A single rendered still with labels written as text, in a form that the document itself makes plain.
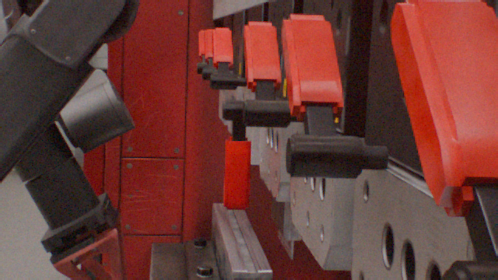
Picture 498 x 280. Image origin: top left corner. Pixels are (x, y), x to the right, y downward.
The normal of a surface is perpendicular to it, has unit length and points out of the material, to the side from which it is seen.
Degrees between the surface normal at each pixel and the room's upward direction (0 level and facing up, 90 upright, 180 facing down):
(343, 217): 90
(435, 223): 90
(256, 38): 39
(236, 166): 91
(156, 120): 90
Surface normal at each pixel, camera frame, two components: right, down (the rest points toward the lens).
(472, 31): 0.10, -0.69
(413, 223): -0.99, -0.03
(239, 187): 0.10, 0.14
